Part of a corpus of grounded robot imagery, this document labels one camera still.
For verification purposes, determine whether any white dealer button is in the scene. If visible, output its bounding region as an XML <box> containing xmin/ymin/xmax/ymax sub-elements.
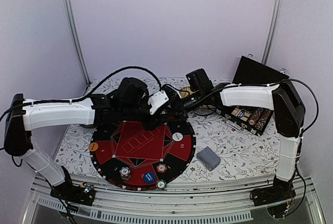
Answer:
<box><xmin>172</xmin><ymin>132</ymin><xmax>184</xmax><ymax>142</ymax></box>

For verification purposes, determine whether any round red black poker mat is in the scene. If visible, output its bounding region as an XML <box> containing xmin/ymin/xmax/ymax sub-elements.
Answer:
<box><xmin>90</xmin><ymin>120</ymin><xmax>196</xmax><ymax>191</ymax></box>

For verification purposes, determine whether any orange big blind button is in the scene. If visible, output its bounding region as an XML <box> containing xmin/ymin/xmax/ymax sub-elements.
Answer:
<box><xmin>88</xmin><ymin>142</ymin><xmax>98</xmax><ymax>152</ymax></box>

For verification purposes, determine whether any red white poker chip stack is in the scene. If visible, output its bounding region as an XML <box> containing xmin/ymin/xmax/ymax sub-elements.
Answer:
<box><xmin>157</xmin><ymin>163</ymin><xmax>167</xmax><ymax>173</ymax></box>

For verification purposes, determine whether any blue white poker chip stack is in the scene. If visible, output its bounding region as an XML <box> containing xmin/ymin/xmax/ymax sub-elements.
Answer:
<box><xmin>119</xmin><ymin>166</ymin><xmax>131</xmax><ymax>181</ymax></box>

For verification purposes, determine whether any blue small blind button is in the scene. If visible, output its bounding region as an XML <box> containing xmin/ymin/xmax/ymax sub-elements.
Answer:
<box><xmin>143</xmin><ymin>172</ymin><xmax>156</xmax><ymax>184</ymax></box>

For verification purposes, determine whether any green poker chip stack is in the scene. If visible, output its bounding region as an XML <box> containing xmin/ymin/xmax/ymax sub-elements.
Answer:
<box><xmin>156</xmin><ymin>180</ymin><xmax>167</xmax><ymax>190</ymax></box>

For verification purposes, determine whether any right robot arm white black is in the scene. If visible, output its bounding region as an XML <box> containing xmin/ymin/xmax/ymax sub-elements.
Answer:
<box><xmin>161</xmin><ymin>79</ymin><xmax>305</xmax><ymax>206</ymax></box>

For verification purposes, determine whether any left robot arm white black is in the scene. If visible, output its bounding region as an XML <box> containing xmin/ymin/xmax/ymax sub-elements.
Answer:
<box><xmin>4</xmin><ymin>77</ymin><xmax>169</xmax><ymax>206</ymax></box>

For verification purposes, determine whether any blue Texas Hold'em card box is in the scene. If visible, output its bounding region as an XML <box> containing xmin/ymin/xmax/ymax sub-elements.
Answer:
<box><xmin>232</xmin><ymin>107</ymin><xmax>252</xmax><ymax>122</ymax></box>

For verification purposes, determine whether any woven bamboo tray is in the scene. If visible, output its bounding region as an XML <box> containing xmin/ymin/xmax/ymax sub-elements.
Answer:
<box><xmin>180</xmin><ymin>86</ymin><xmax>193</xmax><ymax>98</ymax></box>

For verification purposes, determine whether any black poker set case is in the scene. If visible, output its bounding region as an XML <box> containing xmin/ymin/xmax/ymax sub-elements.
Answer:
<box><xmin>218</xmin><ymin>56</ymin><xmax>289</xmax><ymax>136</ymax></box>

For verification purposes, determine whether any right multicolour chip row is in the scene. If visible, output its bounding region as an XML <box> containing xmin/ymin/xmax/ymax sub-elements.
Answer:
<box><xmin>248</xmin><ymin>108</ymin><xmax>273</xmax><ymax>131</ymax></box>

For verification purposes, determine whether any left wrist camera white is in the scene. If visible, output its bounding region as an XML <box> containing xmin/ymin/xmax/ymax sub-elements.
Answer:
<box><xmin>147</xmin><ymin>90</ymin><xmax>169</xmax><ymax>115</ymax></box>

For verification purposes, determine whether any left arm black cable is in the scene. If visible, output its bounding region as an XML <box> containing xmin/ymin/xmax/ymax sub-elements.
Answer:
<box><xmin>0</xmin><ymin>65</ymin><xmax>163</xmax><ymax>121</ymax></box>

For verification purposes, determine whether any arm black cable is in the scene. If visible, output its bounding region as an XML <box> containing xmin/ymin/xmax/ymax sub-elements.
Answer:
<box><xmin>270</xmin><ymin>78</ymin><xmax>319</xmax><ymax>134</ymax></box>
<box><xmin>0</xmin><ymin>65</ymin><xmax>163</xmax><ymax>121</ymax></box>

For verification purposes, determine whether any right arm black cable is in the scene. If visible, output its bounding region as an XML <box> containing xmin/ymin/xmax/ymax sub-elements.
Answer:
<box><xmin>270</xmin><ymin>78</ymin><xmax>319</xmax><ymax>134</ymax></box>

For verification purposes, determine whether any aluminium front rail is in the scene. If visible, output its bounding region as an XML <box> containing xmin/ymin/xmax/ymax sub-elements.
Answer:
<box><xmin>28</xmin><ymin>174</ymin><xmax>321</xmax><ymax>222</ymax></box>

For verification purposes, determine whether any aluminium frame post left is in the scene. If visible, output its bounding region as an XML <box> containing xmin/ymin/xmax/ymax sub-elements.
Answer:
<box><xmin>63</xmin><ymin>0</ymin><xmax>91</xmax><ymax>85</ymax></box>

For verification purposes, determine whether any aluminium frame post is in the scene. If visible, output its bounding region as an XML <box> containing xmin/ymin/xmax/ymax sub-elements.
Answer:
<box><xmin>261</xmin><ymin>0</ymin><xmax>283</xmax><ymax>65</ymax></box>
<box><xmin>63</xmin><ymin>0</ymin><xmax>91</xmax><ymax>85</ymax></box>

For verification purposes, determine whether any aluminium frame post right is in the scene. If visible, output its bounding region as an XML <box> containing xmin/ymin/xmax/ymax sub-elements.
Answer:
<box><xmin>261</xmin><ymin>0</ymin><xmax>283</xmax><ymax>65</ymax></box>

